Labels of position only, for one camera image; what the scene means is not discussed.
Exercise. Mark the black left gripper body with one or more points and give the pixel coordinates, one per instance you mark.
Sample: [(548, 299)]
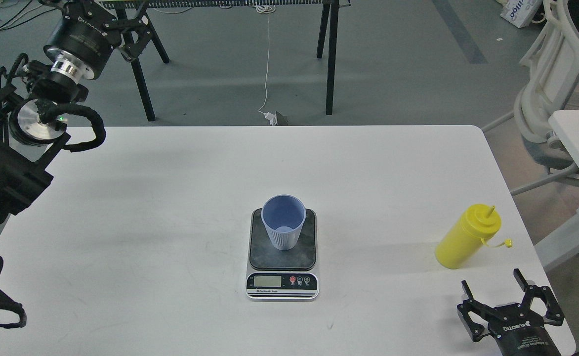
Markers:
[(83, 35)]

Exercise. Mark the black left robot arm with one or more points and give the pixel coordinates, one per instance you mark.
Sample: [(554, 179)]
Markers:
[(42, 108)]

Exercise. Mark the blue ribbed plastic cup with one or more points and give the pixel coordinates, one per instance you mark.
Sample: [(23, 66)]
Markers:
[(283, 217)]

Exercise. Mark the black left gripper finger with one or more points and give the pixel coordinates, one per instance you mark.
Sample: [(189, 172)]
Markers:
[(135, 33), (63, 4)]

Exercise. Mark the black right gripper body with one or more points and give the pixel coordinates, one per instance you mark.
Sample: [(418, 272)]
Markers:
[(518, 330)]

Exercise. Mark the yellow squeeze bottle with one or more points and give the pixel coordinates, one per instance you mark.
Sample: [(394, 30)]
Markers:
[(476, 226)]

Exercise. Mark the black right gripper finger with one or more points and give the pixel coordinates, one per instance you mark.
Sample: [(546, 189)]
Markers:
[(541, 299), (470, 305)]

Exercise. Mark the white printed bag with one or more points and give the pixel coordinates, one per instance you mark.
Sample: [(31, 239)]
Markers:
[(519, 13)]

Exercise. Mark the black trestle table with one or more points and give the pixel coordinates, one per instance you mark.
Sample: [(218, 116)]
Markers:
[(227, 68)]

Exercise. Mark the digital kitchen scale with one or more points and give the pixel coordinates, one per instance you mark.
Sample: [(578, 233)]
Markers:
[(282, 275)]

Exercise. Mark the white office chair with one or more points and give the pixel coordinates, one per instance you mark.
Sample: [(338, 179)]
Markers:
[(553, 63)]

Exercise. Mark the white power adapter on floor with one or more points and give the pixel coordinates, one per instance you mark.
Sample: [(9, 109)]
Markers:
[(276, 119)]

